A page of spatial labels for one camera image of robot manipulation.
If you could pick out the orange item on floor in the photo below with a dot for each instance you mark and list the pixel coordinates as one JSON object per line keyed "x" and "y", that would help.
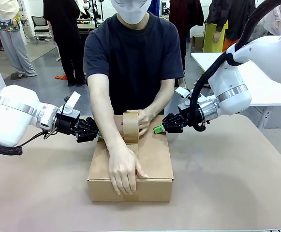
{"x": 61, "y": 77}

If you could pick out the background work table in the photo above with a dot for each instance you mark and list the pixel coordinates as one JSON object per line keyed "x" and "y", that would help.
{"x": 87, "y": 25}

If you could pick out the person's right forearm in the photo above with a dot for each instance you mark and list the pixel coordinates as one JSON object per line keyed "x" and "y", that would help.
{"x": 106, "y": 120}

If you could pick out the person's left hand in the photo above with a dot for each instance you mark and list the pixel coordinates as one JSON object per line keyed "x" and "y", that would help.
{"x": 146, "y": 120}

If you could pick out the person in navy t-shirt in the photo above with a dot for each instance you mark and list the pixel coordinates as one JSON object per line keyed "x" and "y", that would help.
{"x": 133, "y": 60}

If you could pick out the orange garment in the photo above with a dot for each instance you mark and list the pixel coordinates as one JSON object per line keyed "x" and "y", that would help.
{"x": 228, "y": 46}

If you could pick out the background person yellow apron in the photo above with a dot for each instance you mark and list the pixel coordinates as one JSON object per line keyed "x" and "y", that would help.
{"x": 217, "y": 21}

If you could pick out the background person cream top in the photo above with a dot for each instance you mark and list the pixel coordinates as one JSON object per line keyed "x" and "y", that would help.
{"x": 12, "y": 36}

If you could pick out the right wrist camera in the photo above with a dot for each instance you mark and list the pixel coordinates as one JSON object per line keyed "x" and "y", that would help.
{"x": 183, "y": 93}

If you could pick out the person's right hand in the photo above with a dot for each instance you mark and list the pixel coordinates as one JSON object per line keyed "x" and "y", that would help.
{"x": 123, "y": 171}

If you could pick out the white face mask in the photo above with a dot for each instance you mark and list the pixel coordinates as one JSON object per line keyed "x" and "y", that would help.
{"x": 130, "y": 12}

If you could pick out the blue hanging cloth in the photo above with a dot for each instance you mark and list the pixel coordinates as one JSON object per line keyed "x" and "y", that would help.
{"x": 152, "y": 6}

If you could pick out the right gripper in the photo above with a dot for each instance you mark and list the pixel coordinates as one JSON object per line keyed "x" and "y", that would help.
{"x": 184, "y": 116}

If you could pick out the black office chair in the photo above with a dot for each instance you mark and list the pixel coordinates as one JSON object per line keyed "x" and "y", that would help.
{"x": 41, "y": 26}

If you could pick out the white background table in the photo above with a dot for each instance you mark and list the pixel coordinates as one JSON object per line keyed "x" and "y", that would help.
{"x": 263, "y": 91}

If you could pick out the large brown cardboard box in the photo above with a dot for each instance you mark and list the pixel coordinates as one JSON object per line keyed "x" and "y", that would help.
{"x": 152, "y": 169}

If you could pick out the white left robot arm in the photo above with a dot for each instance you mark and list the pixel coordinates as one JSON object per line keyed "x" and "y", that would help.
{"x": 12, "y": 116}

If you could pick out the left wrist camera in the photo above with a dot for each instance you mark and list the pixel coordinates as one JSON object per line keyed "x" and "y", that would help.
{"x": 72, "y": 101}

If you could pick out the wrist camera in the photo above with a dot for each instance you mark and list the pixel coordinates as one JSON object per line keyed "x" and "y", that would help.
{"x": 183, "y": 93}
{"x": 72, "y": 101}

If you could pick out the background person dark red top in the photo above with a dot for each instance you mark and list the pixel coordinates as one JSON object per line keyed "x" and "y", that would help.
{"x": 186, "y": 29}

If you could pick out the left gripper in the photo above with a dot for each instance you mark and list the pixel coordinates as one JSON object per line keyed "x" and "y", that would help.
{"x": 67, "y": 125}

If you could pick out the small background cardboard box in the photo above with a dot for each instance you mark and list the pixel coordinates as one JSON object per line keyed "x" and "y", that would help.
{"x": 197, "y": 43}

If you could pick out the brown packing tape roll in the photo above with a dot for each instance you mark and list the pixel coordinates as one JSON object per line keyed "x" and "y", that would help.
{"x": 130, "y": 128}

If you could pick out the person's left forearm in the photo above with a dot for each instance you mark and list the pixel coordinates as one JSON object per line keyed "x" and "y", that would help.
{"x": 163, "y": 101}

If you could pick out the background person in black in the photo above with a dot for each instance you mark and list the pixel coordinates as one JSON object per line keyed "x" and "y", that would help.
{"x": 65, "y": 36}

